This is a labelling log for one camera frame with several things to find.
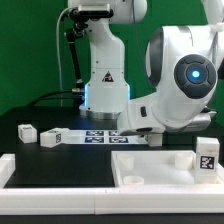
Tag black camera on mount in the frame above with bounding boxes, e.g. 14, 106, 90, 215
78, 3, 113, 18

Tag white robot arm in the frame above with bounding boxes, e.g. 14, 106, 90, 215
68, 0, 224, 135

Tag tag marker sheet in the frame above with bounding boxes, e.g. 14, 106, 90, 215
64, 130, 147, 145

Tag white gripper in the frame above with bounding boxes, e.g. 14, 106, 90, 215
117, 94, 165, 136

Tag grey cable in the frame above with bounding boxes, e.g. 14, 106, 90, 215
55, 7, 72, 108

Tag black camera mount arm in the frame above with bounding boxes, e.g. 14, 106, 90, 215
65, 13, 88, 89

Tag black cables at base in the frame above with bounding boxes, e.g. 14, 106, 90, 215
26, 87, 86, 108

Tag white U-shaped fence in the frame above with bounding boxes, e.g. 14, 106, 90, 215
0, 154, 224, 215

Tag white square table top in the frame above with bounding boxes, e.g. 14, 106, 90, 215
110, 149, 224, 188

